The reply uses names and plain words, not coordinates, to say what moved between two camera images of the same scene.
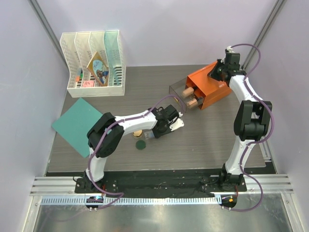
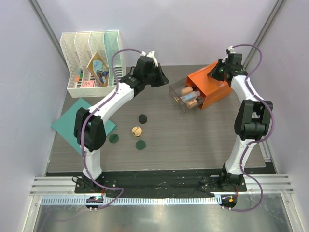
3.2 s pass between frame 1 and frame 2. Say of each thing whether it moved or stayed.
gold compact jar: stayed
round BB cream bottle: stayed
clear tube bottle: moved
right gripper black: stayed
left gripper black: moved
